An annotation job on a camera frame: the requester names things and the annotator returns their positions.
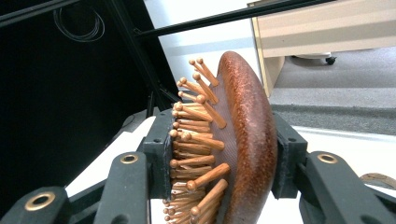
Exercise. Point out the light wooden office desk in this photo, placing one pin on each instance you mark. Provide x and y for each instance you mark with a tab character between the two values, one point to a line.
311	31

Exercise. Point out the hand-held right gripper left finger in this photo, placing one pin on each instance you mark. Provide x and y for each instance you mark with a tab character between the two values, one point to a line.
160	155

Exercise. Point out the white office chair base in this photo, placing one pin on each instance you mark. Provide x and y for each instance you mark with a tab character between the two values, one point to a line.
320	56

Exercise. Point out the wooden hairbrush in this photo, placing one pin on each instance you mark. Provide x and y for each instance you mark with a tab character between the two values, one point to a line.
249	140

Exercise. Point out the black metal frame bar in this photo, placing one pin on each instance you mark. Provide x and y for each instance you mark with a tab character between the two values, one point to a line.
218	21
31	12

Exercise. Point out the brown patterned round object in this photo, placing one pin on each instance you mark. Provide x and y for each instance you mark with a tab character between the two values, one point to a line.
381	180

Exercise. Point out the black curtain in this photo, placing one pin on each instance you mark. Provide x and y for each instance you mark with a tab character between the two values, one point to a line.
46	109

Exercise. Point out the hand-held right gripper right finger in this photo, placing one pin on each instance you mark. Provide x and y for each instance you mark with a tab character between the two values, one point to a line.
289	161

